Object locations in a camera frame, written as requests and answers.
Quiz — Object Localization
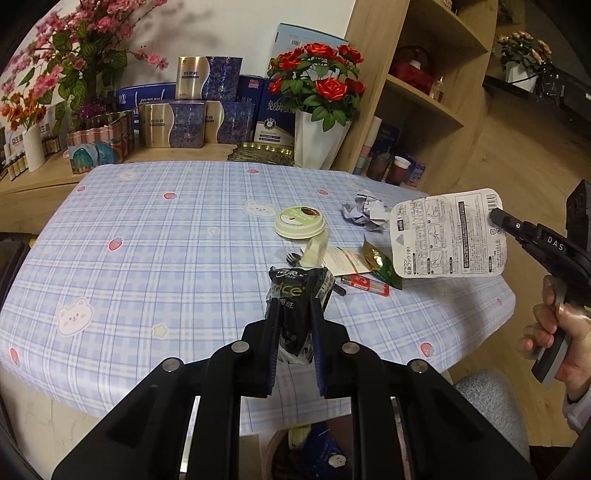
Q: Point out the fluffy seat cushion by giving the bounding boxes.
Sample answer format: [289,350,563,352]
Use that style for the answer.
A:
[454,368,533,459]

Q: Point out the wooden shelf unit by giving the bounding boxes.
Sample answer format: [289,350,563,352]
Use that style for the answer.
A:
[332,0,502,190]

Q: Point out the person's right hand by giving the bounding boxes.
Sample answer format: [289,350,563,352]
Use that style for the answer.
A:
[516,275,591,403]

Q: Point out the row of small bottles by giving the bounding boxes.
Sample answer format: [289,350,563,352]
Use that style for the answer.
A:
[0,134,62,182]

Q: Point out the stack of pastel cups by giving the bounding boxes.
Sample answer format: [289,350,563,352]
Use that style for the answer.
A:
[357,115,384,176]

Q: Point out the dark blue printed box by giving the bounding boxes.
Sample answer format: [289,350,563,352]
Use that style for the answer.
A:
[376,124,401,158]

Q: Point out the black plastic fork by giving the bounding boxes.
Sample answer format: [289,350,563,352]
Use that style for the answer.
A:
[281,250,347,296]

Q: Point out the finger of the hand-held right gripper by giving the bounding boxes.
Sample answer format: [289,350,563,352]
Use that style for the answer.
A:
[489,207,576,256]
[505,230,563,274]

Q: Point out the crumpled white paper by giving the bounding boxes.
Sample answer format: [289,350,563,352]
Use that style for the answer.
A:
[341,188,392,232]

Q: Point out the red gift basket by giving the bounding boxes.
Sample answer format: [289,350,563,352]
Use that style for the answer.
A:
[389,45,438,94]

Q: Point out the small purple box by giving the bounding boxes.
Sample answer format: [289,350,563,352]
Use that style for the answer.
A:
[406,161,428,188]

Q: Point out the blue carton box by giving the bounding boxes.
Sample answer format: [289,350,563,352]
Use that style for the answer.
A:
[302,425,352,480]

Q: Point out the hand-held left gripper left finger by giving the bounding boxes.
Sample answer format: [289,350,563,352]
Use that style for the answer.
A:
[51,295,282,480]

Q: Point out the black shelf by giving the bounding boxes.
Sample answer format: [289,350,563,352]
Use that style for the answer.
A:
[482,65,591,112]

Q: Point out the striped pink planter box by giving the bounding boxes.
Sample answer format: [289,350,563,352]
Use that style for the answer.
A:
[66,112,136,175]

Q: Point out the green lid yogurt tub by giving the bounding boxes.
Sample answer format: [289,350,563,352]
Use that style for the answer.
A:
[274,206,327,239]

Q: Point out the dark blue crest box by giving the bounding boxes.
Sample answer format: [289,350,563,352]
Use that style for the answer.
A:
[252,85,297,147]

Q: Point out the black plastic wrapper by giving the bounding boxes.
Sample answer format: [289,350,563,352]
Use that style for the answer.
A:
[267,265,335,365]

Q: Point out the white plastic package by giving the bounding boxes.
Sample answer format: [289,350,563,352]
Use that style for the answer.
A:
[389,187,509,282]

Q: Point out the brown plastic bin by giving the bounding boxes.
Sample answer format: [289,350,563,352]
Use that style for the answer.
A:
[265,425,354,480]

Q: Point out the pink blossom plant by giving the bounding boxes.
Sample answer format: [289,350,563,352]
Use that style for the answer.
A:
[0,0,169,132]

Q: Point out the person's right forearm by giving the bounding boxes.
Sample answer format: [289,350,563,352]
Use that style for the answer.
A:
[562,382,591,437]

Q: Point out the red roses in white vase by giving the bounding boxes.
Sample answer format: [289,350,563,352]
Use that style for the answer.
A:
[267,42,365,169]

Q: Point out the red white packet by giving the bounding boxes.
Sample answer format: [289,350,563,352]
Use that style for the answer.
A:
[341,274,391,296]

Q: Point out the blue gold gift box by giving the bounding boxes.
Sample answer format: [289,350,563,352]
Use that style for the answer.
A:
[139,102,208,149]
[175,55,244,101]
[205,100,256,145]

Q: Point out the red white paper cup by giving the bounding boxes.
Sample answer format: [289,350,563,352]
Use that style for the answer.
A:
[386,155,412,186]

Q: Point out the pink flowers in white pot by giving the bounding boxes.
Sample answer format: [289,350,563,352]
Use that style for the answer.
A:
[495,30,553,94]

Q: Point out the teal round ornament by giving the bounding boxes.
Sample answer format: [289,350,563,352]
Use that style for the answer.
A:
[68,141,122,175]

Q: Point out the light blue tall box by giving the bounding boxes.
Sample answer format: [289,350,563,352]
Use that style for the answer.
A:
[276,23,348,65]

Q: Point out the orange flowers in white vase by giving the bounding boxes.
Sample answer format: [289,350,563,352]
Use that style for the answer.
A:
[0,99,49,172]

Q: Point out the gold leaf tray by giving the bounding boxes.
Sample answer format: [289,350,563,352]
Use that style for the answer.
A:
[228,141,297,165]

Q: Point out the white paper card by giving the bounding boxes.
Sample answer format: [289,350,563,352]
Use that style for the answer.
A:
[323,246,372,283]

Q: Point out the blue white carton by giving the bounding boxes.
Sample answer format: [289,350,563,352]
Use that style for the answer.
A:
[115,84,178,126]

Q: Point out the dark blue red logo box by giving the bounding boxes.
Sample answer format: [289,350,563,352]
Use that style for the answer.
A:
[238,75,267,104]

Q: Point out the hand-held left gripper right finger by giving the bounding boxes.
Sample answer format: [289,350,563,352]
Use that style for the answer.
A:
[310,298,539,480]

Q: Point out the brown glass cup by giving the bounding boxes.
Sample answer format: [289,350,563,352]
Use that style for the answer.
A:
[366,151,393,182]

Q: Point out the gold green wrapper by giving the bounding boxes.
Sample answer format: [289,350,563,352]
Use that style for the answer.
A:
[361,234,403,291]

